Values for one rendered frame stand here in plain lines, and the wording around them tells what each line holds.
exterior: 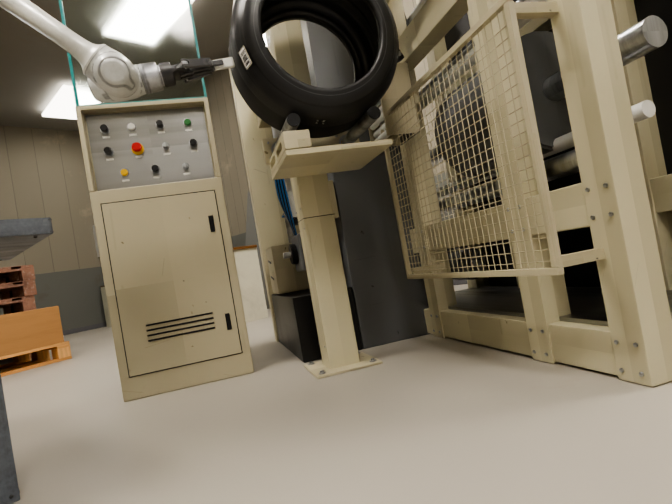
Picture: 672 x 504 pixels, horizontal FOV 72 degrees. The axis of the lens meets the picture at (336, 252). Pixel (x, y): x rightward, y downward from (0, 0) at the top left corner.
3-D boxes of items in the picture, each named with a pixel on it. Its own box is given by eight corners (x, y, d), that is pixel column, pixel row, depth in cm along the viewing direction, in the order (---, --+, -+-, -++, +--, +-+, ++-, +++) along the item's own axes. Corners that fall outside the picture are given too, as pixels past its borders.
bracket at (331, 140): (265, 165, 183) (261, 140, 183) (359, 154, 193) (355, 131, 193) (266, 163, 179) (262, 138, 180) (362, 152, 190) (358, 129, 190)
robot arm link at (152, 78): (140, 71, 150) (158, 68, 152) (148, 98, 151) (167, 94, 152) (135, 58, 142) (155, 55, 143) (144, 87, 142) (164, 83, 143)
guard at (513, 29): (407, 279, 198) (378, 119, 199) (411, 278, 198) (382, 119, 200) (558, 275, 111) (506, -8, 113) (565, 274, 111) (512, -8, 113)
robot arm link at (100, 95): (148, 98, 152) (146, 94, 140) (98, 108, 148) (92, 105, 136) (137, 64, 149) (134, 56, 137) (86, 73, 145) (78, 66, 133)
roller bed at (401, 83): (371, 148, 208) (360, 84, 209) (401, 145, 212) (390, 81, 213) (387, 135, 189) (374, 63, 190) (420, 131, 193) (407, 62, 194)
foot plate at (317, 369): (303, 367, 201) (303, 362, 201) (361, 353, 208) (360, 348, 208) (317, 379, 175) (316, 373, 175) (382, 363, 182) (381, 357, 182)
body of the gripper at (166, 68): (155, 58, 143) (185, 52, 146) (158, 70, 152) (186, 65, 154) (163, 81, 144) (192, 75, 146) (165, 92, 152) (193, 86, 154)
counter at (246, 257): (208, 332, 417) (194, 251, 419) (118, 335, 571) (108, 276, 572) (269, 316, 467) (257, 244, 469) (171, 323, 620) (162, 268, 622)
